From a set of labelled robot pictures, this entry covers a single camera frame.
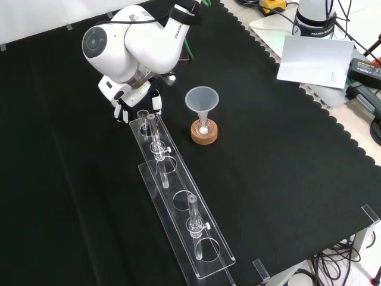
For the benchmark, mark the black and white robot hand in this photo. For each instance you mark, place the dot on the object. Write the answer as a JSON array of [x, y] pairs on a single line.
[[131, 95]]

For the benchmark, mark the black tripod leg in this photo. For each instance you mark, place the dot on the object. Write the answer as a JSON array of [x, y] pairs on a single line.
[[372, 46]]

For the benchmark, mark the pale board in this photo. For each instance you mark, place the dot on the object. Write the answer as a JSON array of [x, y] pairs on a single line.
[[265, 28]]

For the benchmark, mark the clear glass weighing funnel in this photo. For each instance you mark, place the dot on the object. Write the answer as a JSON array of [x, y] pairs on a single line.
[[143, 117]]

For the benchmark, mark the round-bottom glass flask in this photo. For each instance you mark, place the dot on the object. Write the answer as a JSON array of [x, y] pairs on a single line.
[[204, 126]]

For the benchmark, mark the clear acrylic funnel stand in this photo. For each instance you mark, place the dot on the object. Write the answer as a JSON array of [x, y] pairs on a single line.
[[166, 178]]

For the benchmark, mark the black power adapter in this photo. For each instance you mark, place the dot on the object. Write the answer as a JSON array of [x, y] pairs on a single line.
[[364, 70]]

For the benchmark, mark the grey tape piece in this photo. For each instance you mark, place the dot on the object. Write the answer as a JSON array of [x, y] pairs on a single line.
[[3, 47], [109, 14], [69, 27]]

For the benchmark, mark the yellow stop button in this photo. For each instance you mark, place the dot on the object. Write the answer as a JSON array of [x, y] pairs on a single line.
[[272, 4]]

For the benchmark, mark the black grey plug block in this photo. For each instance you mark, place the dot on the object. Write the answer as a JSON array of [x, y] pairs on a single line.
[[364, 95]]

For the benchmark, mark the clear acrylic cloth clamp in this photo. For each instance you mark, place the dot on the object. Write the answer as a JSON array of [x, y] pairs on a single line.
[[370, 213], [261, 269]]

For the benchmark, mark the translucent plastic funnel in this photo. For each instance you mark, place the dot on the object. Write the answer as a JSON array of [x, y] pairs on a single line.
[[202, 99]]

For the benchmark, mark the black table cloth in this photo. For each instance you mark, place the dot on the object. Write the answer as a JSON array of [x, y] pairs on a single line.
[[89, 178]]

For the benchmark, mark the white paper card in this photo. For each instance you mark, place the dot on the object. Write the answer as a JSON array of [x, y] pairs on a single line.
[[315, 61]]

